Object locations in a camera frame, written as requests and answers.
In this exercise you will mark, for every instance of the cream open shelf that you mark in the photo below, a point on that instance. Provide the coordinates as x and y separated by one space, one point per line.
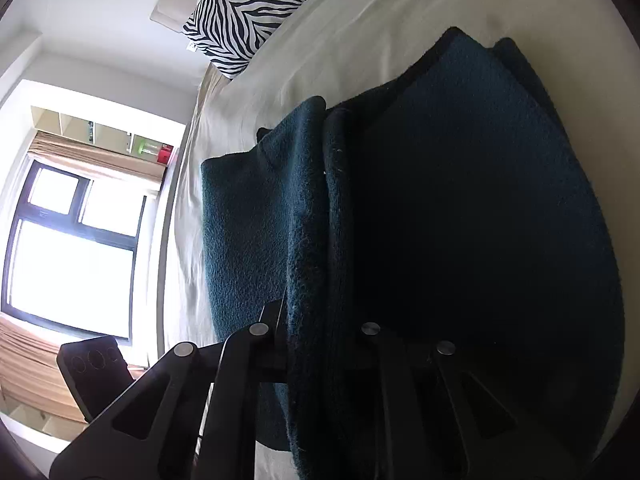
75 125

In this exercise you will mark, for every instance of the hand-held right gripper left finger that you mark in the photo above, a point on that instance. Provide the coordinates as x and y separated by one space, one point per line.
274 325

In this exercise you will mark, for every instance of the zebra print pillow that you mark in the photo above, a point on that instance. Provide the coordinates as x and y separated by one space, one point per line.
240 10

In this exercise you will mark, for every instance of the green plastic item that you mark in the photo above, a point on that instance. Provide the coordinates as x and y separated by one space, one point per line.
146 147

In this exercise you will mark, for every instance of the red box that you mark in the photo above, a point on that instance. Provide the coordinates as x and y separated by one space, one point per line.
165 153

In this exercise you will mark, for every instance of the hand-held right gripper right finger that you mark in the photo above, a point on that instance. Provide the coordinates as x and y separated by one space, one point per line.
395 360

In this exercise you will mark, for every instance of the beige padded headboard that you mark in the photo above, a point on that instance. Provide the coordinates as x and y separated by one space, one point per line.
170 12

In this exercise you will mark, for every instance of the bed with beige sheet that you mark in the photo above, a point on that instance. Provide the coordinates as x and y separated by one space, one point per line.
350 35

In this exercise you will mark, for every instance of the tan curtain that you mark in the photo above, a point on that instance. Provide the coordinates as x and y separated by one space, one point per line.
100 165
30 365

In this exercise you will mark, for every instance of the dark teal knit sweater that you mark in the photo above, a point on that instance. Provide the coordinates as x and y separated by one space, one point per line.
450 185

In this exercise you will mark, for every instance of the black framed window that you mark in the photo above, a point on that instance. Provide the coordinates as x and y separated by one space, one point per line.
70 260

